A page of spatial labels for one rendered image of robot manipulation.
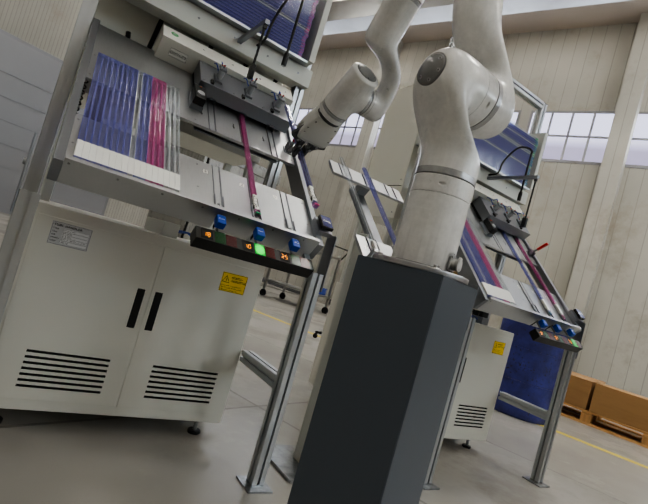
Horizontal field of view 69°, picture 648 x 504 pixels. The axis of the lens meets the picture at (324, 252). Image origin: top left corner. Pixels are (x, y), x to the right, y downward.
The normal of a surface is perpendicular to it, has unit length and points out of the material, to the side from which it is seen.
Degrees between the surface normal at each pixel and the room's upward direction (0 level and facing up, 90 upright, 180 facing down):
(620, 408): 90
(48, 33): 90
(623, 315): 90
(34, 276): 90
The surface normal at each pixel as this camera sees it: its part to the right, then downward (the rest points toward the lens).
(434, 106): -0.70, 0.40
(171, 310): 0.52, 0.11
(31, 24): 0.77, 0.19
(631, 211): -0.58, -0.20
